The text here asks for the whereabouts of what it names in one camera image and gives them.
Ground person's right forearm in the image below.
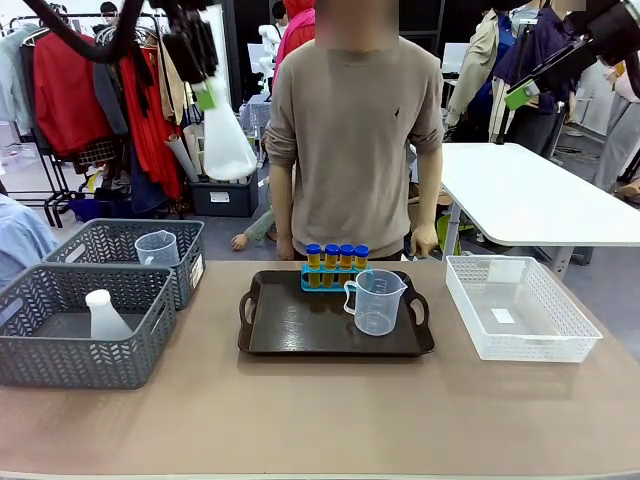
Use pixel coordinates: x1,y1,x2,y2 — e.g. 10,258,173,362
268,159,297,242

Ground person in beige sweater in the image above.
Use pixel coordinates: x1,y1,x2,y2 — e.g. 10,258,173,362
263,0,447,262

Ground black clothes rack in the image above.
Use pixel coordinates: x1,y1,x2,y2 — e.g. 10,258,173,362
9,12,171,229

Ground grey paper roll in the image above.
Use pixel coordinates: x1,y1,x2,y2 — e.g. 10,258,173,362
164,133,201,184

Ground grey woven plastic basket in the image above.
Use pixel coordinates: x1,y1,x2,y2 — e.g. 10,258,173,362
0,263,177,390
42,218,207,312

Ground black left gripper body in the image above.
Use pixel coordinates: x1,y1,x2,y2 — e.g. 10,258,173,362
162,0,222,84

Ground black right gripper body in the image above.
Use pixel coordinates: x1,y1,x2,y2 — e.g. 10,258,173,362
564,0,640,66

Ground beige paper roll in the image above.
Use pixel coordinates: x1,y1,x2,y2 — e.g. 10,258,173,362
181,124,206,177

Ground white conical flask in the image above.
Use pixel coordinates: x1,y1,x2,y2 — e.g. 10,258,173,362
84,289,134,340
201,74,259,183

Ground white perforated plastic basket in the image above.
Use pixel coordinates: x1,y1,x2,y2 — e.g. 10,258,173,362
444,254,604,364

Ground white table leg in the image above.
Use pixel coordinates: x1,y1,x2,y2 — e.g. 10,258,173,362
442,204,474,261

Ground person in grey trousers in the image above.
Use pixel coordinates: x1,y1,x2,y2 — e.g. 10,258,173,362
592,64,640,194

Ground black robot cable hose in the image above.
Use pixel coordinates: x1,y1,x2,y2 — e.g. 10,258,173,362
22,0,147,65

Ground dark grey storage bin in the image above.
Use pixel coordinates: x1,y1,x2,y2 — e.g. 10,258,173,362
188,172,260,219

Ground white table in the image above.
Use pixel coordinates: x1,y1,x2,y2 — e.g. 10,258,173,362
439,142,640,248

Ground green chair part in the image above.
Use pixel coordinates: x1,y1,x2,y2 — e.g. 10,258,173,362
437,213,475,257

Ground clear plastic measuring beaker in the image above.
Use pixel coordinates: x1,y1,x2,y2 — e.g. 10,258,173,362
133,230,180,267
342,268,408,338

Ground black serving tray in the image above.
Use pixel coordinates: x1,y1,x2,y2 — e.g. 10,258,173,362
238,269,436,357

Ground black hanging scarf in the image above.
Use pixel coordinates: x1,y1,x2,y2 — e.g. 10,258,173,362
127,42,156,119

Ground person in pink top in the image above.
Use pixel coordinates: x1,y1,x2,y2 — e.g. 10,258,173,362
272,0,318,89

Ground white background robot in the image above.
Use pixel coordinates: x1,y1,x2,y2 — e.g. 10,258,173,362
247,24,282,74

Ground beige hanging garment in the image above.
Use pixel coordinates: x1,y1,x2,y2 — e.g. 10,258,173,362
158,34,194,126

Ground blue test tube rack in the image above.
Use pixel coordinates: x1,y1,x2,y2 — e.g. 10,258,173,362
300,263,376,293

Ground person's left hand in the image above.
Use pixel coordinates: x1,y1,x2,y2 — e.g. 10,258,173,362
409,223,440,259

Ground person in beige coat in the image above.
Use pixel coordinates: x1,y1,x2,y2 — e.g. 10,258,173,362
446,8,519,144

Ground light blue shirt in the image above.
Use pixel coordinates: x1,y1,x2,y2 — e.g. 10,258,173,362
0,193,60,289

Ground red jacket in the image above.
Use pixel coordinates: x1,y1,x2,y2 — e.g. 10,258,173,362
31,31,115,157

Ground person in navy jacket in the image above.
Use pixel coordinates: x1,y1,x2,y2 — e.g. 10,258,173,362
492,4,584,157

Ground person's left forearm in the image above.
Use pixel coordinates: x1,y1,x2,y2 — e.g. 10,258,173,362
416,143,446,231

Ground red dress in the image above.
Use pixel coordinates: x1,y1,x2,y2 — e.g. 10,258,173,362
117,43,184,201

